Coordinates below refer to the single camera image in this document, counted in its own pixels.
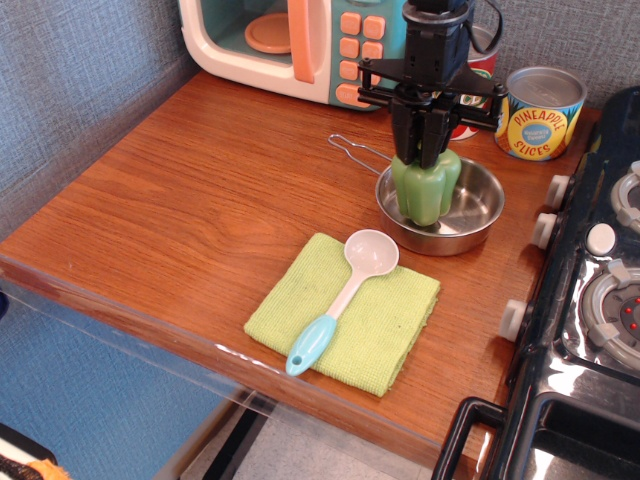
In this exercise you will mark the green toy bell pepper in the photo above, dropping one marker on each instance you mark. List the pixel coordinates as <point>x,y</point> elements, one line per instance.
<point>424,195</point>

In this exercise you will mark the white stove knob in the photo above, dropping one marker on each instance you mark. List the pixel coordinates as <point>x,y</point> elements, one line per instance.
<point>556,191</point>
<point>543,230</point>
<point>512,319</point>

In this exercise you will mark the white spoon with blue handle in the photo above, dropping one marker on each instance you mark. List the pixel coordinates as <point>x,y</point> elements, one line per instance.
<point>369,253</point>

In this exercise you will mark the white stove knob lower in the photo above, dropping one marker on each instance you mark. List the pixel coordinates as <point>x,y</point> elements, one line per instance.
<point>512,319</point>

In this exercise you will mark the green folded cloth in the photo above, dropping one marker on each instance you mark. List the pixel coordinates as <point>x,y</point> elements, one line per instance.
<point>373,336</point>

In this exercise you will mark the pineapple slices can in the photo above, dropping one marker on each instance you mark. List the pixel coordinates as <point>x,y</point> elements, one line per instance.
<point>540,112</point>

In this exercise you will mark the stainless steel pot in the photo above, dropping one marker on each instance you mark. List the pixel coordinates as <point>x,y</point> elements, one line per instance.
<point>477,202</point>

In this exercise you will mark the white stove knob middle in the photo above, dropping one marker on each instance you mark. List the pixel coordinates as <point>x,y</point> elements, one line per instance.
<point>543,230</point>

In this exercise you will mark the orange fuzzy object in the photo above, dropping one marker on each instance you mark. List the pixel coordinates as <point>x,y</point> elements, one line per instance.
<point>34,470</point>

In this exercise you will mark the tomato sauce can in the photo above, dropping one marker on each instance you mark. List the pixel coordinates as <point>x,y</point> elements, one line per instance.
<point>482,64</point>

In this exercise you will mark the toy microwave oven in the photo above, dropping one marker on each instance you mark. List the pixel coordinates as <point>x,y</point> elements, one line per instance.
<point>309,50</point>

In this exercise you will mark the black toy stove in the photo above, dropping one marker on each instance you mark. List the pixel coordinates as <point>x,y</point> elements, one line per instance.
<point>573,404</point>

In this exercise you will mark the white stove knob upper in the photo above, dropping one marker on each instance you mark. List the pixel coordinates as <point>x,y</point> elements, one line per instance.
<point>556,191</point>

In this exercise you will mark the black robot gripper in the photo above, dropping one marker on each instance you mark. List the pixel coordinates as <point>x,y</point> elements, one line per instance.
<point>421,89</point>

